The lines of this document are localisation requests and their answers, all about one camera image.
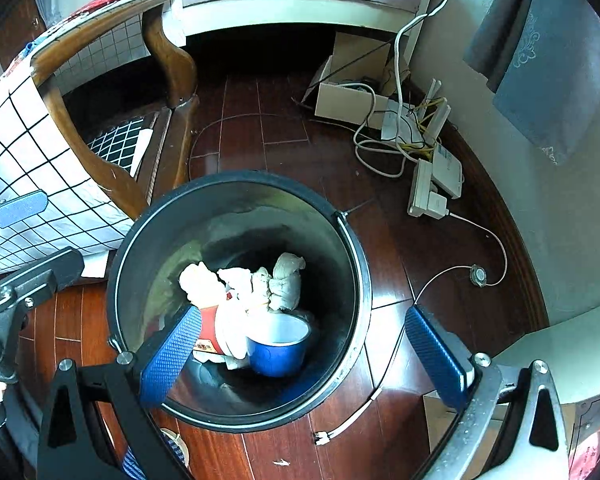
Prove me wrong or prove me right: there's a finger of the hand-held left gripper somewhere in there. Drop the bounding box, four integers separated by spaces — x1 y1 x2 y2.
0 247 86 311
0 190 48 256

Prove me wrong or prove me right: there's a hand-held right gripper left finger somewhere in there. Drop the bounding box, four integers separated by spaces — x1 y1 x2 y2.
37 305 203 480

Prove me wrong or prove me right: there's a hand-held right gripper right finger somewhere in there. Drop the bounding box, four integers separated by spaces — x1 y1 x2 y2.
405 304 571 480

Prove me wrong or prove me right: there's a red paper cup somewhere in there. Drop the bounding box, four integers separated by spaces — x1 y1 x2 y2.
192 305 251 371

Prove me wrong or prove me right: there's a white plastic bag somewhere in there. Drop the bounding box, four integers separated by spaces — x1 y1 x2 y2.
179 260 229 307

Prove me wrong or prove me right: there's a blue paper bowl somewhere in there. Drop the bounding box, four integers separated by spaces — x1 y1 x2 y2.
246 314 313 378

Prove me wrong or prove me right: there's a twisted pale yellow cloth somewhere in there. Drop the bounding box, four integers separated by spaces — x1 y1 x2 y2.
217 252 307 312

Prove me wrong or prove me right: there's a black round bin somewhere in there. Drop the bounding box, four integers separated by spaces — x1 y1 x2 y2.
106 170 372 433

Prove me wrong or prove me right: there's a white grid-pattern cloth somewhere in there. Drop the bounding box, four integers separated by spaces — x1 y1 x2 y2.
0 7 153 276

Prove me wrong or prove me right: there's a white power strip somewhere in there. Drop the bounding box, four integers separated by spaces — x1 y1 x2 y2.
407 160 448 218

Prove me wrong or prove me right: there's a white power adapter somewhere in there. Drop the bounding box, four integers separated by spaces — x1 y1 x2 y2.
432 145 465 200

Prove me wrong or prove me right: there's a white router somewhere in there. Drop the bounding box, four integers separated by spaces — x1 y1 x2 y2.
380 80 453 146

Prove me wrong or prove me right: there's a white cardboard box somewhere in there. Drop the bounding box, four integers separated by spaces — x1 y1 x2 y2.
305 32 411 126

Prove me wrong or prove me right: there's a grey-blue curtain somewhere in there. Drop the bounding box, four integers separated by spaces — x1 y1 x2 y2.
462 0 600 166

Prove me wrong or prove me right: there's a thin cable with inline switch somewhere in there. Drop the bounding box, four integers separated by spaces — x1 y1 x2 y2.
412 212 508 306

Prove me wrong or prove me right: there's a white cable with plug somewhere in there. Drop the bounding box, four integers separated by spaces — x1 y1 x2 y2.
312 385 383 446

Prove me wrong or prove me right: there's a yellow cable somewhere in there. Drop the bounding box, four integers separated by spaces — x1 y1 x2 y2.
397 97 446 153

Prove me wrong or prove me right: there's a white bed frame red headboard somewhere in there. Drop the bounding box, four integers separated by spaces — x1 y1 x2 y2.
180 0 441 68

